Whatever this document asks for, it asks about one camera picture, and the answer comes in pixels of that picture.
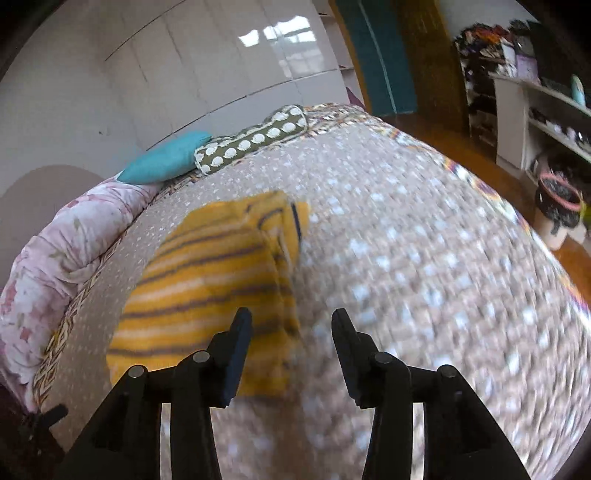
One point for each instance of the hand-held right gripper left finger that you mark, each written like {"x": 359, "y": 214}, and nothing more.
{"x": 235, "y": 364}

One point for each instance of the cluttered dark rack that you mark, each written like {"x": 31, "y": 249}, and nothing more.
{"x": 480, "y": 69}

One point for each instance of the white shelf unit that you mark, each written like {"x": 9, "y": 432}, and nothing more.
{"x": 512, "y": 124}

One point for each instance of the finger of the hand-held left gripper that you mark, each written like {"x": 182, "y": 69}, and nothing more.
{"x": 48, "y": 415}

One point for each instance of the yellow striped sweater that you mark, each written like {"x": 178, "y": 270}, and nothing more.
{"x": 207, "y": 295}

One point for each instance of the teal pillow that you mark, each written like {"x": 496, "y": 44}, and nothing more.
{"x": 161, "y": 159}

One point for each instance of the white glossy wardrobe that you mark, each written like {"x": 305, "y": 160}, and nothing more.
{"x": 161, "y": 69}

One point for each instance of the pale green bottle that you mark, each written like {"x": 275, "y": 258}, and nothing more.
{"x": 578, "y": 91}

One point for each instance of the pink floral quilt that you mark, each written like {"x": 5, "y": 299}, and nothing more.
{"x": 51, "y": 263}

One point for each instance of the green polka-dot pillow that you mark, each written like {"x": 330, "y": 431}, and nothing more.
{"x": 249, "y": 138}

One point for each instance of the lilac box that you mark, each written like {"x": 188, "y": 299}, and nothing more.
{"x": 527, "y": 68}

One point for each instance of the black basket with pink rim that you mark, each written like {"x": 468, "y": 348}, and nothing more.
{"x": 556, "y": 203}

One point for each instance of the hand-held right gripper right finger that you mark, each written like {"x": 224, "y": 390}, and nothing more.
{"x": 348, "y": 369}

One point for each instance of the beige quilted bedspread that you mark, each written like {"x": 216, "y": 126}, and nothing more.
{"x": 415, "y": 258}

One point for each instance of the teal door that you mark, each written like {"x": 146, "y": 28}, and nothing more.
{"x": 378, "y": 55}

